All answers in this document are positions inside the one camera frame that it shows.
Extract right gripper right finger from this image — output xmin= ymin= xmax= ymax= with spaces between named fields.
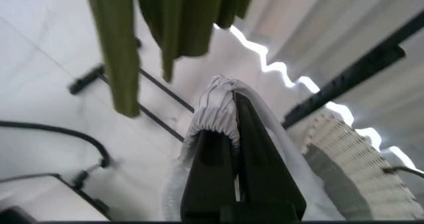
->
xmin=233 ymin=91 xmax=307 ymax=223

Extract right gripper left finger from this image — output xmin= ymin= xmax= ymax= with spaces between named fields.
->
xmin=180 ymin=129 xmax=240 ymax=223

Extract pale grey shorts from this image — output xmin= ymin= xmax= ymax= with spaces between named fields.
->
xmin=160 ymin=74 xmax=345 ymax=223

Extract green shirt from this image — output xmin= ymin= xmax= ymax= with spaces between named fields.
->
xmin=84 ymin=0 xmax=258 ymax=119

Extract white laundry basket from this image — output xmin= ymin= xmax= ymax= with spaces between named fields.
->
xmin=301 ymin=113 xmax=424 ymax=221

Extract black clothes rack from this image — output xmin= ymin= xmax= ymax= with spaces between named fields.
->
xmin=68 ymin=10 xmax=424 ymax=144

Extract white curtain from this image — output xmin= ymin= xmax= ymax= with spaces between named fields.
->
xmin=231 ymin=0 xmax=424 ymax=172

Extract black cable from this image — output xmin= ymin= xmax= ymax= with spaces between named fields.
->
xmin=0 ymin=120 xmax=112 ymax=190

